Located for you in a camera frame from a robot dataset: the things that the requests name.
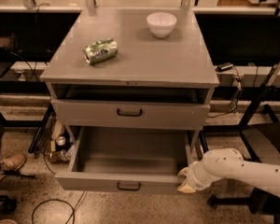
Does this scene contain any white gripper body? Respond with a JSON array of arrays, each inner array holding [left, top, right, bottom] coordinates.
[[186, 161, 213, 190]]

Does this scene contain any grey drawer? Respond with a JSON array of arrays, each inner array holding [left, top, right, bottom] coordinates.
[[51, 99, 210, 130], [56, 127, 191, 195]]

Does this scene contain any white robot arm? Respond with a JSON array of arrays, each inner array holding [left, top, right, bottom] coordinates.
[[177, 148, 280, 198]]

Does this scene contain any grey drawer cabinet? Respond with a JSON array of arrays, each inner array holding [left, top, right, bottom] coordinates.
[[39, 7, 220, 154]]

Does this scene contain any grey top drawer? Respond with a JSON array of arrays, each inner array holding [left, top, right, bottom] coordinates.
[[51, 99, 210, 130]]

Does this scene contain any black table leg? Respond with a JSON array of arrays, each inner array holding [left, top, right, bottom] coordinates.
[[199, 131, 209, 154]]

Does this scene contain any black power adapter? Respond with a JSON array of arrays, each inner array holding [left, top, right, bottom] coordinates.
[[216, 63, 233, 72]]

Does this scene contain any crushed green soda can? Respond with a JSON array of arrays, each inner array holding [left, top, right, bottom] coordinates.
[[83, 38, 119, 64]]

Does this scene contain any white bowl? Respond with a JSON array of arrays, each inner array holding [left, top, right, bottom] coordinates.
[[147, 12, 177, 38]]

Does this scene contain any brown shoe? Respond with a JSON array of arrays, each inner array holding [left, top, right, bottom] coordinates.
[[0, 154, 26, 171]]

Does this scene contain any wire basket with items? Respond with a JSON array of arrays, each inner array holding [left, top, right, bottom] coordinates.
[[41, 117, 77, 164]]

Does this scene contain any black floor cable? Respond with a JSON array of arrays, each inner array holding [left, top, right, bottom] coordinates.
[[31, 159, 87, 224]]

